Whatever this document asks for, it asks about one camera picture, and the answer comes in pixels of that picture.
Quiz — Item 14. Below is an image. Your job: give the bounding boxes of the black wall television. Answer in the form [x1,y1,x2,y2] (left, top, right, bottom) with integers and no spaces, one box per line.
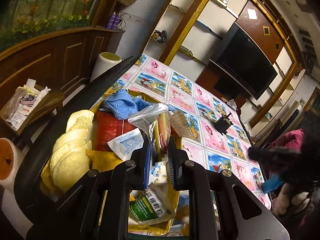
[209,22,277,99]

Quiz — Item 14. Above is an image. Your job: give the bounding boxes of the yellow sponge cloth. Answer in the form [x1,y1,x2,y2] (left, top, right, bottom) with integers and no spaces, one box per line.
[49,110,94,193]

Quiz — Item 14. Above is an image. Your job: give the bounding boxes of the white desiccant packet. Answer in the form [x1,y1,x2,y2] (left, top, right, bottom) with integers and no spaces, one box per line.
[107,128,144,161]

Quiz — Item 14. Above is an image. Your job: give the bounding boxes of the white paper roll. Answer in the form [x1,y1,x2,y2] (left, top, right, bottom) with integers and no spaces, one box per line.
[90,52,122,82]

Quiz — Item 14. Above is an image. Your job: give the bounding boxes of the white plastic bag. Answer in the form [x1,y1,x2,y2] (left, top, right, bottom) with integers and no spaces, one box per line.
[226,99,237,111]

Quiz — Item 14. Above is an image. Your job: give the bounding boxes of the purple bottles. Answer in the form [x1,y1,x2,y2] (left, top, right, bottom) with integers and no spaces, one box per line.
[106,12,121,30]

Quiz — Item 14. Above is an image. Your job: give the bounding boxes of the lemon print tissue pack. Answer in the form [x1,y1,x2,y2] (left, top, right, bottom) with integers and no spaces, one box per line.
[149,161,168,185]

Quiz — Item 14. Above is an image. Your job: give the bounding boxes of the wooden side cabinet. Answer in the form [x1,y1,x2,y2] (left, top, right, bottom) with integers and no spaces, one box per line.
[1,27,124,106]

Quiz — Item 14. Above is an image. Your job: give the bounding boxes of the black pen holder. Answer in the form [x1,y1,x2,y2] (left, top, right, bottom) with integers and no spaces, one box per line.
[214,113,233,134]

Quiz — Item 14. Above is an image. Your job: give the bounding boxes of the wooden tray with clutter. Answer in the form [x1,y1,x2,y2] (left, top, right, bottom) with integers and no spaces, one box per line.
[1,79,65,135]

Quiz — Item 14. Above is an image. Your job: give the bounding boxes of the green white packet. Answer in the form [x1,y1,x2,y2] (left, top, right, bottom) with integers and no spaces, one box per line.
[129,183,176,225]

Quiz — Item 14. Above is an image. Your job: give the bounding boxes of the blue knitted cloth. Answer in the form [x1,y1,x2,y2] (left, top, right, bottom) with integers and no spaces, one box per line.
[99,89,176,120]

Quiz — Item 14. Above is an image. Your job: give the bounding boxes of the clear bag coloured sticks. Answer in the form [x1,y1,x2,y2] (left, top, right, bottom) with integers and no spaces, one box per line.
[128,103,171,165]

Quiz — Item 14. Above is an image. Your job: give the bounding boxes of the red shiny cloth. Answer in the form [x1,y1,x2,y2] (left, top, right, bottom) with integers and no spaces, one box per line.
[93,111,136,152]

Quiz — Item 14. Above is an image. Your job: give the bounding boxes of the colourful picture tablecloth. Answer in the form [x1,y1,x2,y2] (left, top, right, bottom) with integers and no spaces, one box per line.
[111,54,272,209]

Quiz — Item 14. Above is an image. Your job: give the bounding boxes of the yellow storage box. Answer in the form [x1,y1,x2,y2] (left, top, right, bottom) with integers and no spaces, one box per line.
[40,86,179,236]

